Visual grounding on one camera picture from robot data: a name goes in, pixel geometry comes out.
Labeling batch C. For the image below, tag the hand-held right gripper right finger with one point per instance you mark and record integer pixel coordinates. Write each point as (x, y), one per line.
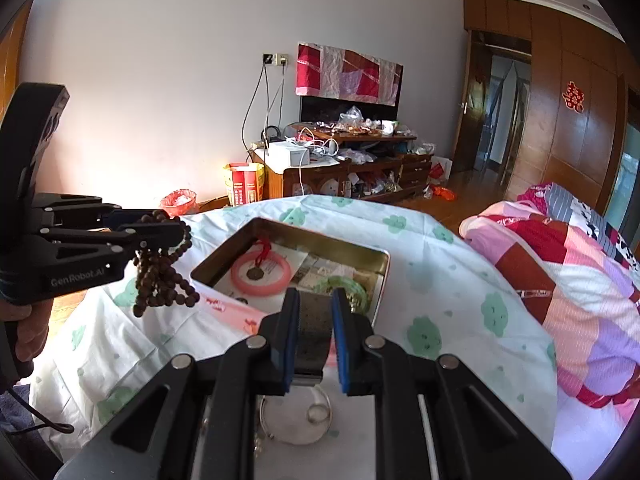
(342, 340)

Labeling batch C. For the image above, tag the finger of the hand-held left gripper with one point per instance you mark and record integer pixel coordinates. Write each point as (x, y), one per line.
(130, 216)
(100, 247)

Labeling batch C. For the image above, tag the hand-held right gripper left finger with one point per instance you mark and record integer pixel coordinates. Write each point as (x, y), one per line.
(287, 340)

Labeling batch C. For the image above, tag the green jade bangle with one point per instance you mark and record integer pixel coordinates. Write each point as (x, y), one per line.
(345, 282)

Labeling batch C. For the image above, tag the pink bangle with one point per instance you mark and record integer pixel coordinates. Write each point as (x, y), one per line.
(237, 280)

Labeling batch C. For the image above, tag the pink biscuit tin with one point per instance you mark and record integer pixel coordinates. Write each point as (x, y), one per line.
(372, 262)

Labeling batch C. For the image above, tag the thin silver bangle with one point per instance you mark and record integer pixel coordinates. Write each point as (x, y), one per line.
(295, 441)

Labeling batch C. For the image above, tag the person's left hand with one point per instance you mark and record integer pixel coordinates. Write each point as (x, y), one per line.
(32, 335)

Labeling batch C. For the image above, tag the red trash bin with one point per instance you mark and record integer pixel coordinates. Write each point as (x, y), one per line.
(178, 204)

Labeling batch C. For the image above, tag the paper booklet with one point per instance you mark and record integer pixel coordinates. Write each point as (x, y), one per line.
(300, 260)

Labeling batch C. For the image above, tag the yellow and red bag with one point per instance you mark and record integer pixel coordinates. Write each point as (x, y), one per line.
(245, 187)

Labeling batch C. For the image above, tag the white cardboard box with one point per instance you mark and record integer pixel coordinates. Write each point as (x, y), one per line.
(287, 155)

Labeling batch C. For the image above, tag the orange plastic bag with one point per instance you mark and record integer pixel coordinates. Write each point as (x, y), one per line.
(444, 192)

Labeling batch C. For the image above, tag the wooden television cabinet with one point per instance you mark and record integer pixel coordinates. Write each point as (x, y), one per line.
(415, 172)

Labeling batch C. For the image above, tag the red and white paper bag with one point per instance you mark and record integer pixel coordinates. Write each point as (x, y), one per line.
(440, 169)

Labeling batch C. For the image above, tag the black television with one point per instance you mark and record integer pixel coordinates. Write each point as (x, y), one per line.
(320, 110)

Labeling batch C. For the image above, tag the white mug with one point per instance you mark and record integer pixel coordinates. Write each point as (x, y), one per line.
(387, 127)

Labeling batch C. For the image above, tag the clear plastic bag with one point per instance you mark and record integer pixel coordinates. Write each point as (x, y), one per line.
(350, 119)

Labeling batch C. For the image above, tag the patchwork quilt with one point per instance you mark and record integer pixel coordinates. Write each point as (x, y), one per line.
(575, 285)

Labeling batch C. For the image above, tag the wooden door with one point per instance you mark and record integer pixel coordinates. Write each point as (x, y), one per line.
(462, 130)

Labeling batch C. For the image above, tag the white scalloped bed sheet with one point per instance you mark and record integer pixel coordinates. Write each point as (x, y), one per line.
(585, 435)

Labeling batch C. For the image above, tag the red patchwork cover cloth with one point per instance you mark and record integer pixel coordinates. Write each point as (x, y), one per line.
(350, 72)

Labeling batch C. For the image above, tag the wooden wardrobe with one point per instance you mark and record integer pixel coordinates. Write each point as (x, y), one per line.
(565, 150)

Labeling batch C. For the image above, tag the wall socket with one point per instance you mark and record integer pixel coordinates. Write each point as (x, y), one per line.
(276, 59)

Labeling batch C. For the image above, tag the red paper wall decoration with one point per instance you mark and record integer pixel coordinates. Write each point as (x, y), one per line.
(573, 96)

